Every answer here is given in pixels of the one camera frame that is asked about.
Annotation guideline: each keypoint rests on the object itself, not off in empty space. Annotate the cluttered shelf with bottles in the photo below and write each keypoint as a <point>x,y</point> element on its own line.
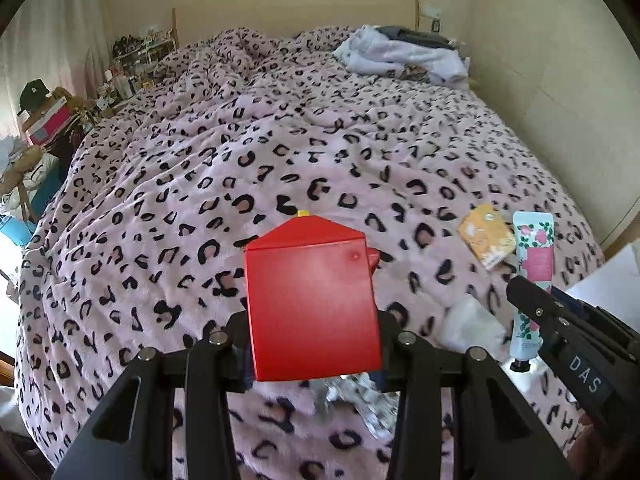
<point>134,60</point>

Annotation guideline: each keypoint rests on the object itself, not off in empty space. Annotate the silver foil bag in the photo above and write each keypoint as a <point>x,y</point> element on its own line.
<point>377,410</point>

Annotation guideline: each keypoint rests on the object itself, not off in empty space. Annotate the red cube box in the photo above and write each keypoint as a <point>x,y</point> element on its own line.
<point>310,301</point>

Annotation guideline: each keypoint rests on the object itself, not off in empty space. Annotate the pink leopard print blanket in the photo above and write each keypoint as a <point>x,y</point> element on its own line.
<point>143,243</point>

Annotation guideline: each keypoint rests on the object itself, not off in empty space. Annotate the white tissue pack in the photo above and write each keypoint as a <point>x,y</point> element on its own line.
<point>467,324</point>

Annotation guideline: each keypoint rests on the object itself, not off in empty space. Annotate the pink white storage box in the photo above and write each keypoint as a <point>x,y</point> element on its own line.
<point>42,128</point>

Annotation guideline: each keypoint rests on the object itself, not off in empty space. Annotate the yellow butter bear box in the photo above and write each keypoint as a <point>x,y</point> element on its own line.
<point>487,235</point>

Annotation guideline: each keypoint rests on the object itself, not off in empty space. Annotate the white curtain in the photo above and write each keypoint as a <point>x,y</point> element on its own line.
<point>61,42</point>

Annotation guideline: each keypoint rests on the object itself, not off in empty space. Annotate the dark green cap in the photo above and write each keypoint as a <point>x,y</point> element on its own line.
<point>34,95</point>

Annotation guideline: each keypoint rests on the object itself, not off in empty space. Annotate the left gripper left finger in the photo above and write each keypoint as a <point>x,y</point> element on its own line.
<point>129,434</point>

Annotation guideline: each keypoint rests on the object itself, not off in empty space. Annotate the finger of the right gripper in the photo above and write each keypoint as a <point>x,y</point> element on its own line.
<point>574,342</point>

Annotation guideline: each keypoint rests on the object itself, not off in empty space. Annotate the brown plush toy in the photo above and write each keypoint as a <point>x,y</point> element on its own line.
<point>13,176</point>

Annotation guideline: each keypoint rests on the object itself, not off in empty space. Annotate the pile of folded clothes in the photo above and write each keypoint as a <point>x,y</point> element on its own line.
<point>399,52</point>

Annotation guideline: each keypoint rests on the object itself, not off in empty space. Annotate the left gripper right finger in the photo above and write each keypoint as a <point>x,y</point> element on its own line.
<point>495,432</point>

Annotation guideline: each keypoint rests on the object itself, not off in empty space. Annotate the wooden headboard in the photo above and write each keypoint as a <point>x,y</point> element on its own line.
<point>202,19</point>

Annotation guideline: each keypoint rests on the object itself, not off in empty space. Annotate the floral hand cream tube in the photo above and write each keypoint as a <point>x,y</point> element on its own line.
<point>534,239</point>

